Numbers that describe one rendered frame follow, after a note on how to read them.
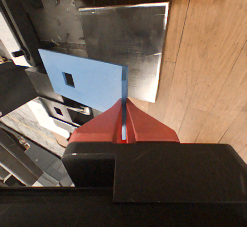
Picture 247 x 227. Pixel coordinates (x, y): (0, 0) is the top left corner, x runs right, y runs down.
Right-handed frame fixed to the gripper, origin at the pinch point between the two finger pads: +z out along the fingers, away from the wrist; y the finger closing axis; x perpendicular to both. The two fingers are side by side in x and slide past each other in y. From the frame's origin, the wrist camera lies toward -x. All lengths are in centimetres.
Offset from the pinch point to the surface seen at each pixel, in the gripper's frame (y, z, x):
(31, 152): 371, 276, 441
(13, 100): 38.5, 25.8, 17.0
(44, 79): 18.4, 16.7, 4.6
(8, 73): 37.5, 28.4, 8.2
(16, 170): 21.1, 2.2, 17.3
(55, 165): 251, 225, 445
